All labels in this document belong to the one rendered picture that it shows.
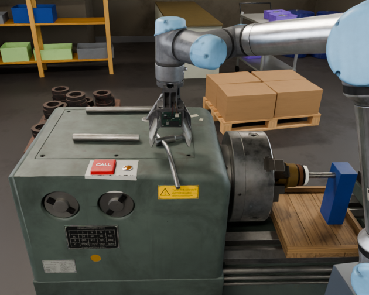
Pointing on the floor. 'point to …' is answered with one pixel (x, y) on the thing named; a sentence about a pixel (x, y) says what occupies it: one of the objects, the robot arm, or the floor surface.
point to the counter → (186, 12)
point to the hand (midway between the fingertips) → (170, 143)
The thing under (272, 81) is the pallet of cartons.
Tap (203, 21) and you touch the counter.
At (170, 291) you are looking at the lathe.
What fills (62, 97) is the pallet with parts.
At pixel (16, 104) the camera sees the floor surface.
